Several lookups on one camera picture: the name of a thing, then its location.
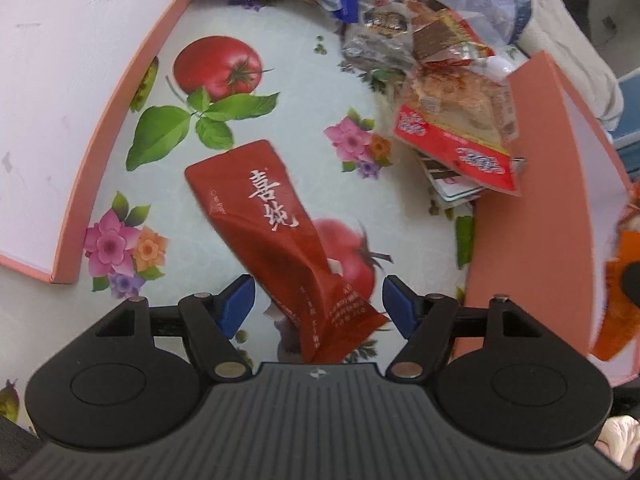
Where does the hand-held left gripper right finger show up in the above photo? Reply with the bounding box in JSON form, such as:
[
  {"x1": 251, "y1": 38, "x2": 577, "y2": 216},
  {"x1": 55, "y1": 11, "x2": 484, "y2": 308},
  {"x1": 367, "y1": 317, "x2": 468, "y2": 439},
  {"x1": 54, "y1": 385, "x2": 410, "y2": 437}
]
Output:
[{"x1": 382, "y1": 274, "x2": 544, "y2": 382}]

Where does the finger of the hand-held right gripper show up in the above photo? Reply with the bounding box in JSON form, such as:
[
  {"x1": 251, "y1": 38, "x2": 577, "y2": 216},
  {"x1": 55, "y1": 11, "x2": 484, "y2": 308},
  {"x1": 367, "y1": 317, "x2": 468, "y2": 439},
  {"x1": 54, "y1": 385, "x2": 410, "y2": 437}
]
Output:
[{"x1": 617, "y1": 260, "x2": 640, "y2": 308}]

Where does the printed booklet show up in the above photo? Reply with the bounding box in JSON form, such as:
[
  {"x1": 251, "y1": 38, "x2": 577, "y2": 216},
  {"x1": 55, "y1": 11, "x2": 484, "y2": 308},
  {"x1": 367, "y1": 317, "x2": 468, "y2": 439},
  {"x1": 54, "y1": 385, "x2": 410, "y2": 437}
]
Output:
[{"x1": 419, "y1": 152, "x2": 487, "y2": 207}]

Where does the pale pink cloth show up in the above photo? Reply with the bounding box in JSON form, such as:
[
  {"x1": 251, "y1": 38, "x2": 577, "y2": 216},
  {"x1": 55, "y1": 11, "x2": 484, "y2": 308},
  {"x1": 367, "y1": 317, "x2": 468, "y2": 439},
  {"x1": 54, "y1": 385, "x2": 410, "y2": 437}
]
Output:
[{"x1": 595, "y1": 416, "x2": 640, "y2": 472}]

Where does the deep pink cardboard box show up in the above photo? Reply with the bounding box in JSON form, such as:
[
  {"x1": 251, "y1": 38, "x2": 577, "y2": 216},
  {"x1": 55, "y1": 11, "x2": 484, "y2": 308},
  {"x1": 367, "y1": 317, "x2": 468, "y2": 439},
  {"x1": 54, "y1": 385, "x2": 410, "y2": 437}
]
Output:
[{"x1": 451, "y1": 51, "x2": 640, "y2": 382}]

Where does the dark red snack packet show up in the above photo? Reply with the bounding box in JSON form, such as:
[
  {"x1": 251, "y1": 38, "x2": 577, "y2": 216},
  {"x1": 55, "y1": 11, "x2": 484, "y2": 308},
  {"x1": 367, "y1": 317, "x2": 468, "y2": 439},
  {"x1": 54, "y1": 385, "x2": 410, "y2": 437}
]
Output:
[{"x1": 184, "y1": 139, "x2": 392, "y2": 365}]

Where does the grey duvet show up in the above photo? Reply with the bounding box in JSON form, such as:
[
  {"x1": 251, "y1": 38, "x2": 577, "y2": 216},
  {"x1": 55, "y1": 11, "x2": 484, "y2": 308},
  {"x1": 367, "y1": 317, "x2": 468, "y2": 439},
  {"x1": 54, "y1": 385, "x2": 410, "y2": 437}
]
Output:
[{"x1": 492, "y1": 0, "x2": 624, "y2": 127}]

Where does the clear packet with brown bar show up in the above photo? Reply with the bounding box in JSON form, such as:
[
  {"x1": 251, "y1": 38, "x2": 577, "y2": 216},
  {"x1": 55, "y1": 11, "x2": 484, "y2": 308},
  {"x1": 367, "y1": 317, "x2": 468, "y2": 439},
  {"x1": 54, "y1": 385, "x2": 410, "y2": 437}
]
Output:
[{"x1": 395, "y1": 0, "x2": 497, "y2": 67}]

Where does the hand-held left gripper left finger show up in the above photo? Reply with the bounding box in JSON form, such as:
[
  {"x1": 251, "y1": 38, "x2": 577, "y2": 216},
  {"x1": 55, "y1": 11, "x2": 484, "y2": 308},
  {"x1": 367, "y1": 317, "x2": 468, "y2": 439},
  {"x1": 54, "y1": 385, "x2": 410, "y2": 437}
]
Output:
[{"x1": 94, "y1": 274, "x2": 257, "y2": 384}]

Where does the red cake packet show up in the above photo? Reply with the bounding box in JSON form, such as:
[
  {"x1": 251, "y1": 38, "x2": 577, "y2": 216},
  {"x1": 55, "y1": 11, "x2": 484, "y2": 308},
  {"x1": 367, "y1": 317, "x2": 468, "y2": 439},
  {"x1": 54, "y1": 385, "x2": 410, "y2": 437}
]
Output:
[{"x1": 393, "y1": 66, "x2": 527, "y2": 197}]

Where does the orange snack packet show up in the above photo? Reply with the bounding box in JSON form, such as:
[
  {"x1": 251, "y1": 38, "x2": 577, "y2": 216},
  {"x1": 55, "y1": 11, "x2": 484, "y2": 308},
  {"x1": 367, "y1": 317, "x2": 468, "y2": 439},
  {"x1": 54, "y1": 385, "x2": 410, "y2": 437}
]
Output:
[{"x1": 589, "y1": 229, "x2": 640, "y2": 362}]

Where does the small white packet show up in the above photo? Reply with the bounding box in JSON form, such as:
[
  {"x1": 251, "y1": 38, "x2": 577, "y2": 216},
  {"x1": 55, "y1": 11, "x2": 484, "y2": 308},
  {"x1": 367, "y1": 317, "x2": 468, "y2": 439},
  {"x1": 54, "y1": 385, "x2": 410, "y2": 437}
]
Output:
[{"x1": 479, "y1": 54, "x2": 527, "y2": 80}]

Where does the printed bed sheet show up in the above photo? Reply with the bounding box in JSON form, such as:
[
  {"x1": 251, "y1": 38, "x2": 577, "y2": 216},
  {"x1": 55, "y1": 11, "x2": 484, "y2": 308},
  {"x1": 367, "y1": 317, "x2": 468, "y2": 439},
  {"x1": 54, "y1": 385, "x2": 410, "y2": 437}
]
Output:
[{"x1": 0, "y1": 0, "x2": 477, "y2": 432}]

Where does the shallow pink box lid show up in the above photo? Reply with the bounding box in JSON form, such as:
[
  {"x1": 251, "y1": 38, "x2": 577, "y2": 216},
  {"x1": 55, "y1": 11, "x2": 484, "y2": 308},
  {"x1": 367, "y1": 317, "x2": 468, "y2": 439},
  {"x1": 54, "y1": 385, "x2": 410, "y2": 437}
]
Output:
[{"x1": 0, "y1": 0, "x2": 207, "y2": 286}]

